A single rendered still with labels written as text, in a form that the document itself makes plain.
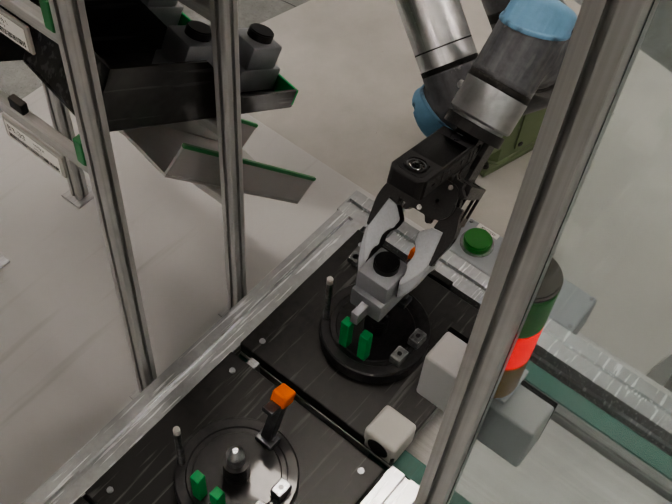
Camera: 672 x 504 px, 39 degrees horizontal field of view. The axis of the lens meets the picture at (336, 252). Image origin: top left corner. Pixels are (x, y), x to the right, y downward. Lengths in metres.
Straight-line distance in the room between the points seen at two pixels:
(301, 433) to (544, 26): 0.53
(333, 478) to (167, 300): 0.40
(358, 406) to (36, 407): 0.43
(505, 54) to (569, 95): 0.50
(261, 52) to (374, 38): 0.66
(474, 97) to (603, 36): 0.53
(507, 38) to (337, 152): 0.56
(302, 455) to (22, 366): 0.42
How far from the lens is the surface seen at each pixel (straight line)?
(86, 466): 1.14
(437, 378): 0.88
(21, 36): 0.85
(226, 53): 0.94
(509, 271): 0.66
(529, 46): 1.03
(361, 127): 1.57
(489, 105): 1.03
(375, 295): 1.07
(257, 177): 1.18
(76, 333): 1.34
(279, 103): 1.11
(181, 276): 1.37
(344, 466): 1.11
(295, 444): 1.11
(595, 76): 0.52
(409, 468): 1.14
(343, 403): 1.14
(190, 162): 1.07
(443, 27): 1.16
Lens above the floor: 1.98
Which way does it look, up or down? 54 degrees down
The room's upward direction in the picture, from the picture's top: 6 degrees clockwise
